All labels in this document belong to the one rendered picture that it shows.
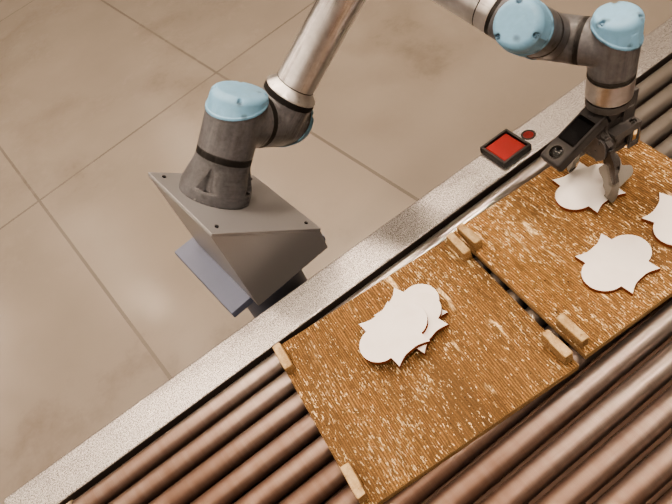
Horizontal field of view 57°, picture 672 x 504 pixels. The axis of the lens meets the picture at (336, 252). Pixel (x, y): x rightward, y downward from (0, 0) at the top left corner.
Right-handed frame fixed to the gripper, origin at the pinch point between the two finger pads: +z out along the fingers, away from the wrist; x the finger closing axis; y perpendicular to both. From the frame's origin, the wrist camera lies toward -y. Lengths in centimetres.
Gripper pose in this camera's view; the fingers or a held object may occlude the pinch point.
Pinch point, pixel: (588, 186)
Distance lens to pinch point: 128.5
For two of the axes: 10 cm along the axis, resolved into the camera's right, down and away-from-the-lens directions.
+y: 8.4, -5.1, 1.8
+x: -4.9, -5.9, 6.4
